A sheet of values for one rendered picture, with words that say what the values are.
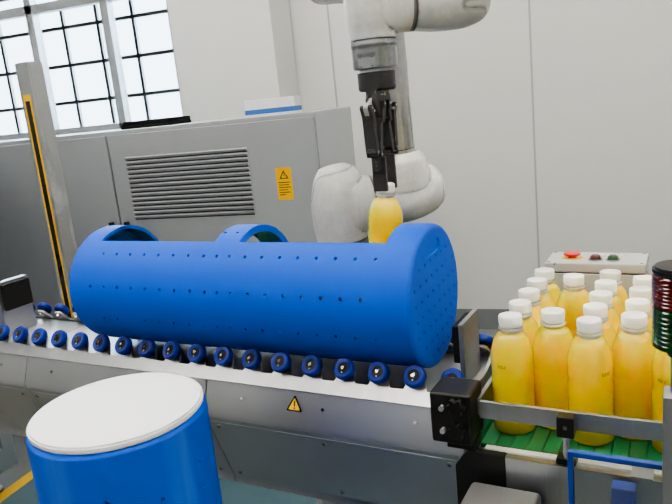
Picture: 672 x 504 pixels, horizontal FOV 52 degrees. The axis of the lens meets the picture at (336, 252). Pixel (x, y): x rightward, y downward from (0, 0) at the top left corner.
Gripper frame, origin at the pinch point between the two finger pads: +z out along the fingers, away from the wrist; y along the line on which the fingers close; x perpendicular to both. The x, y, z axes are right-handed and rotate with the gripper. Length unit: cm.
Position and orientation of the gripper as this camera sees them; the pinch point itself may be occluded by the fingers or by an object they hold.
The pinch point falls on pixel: (384, 173)
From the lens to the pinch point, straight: 140.5
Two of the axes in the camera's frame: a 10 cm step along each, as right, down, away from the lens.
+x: 8.8, 0.1, -4.7
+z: 1.0, 9.7, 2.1
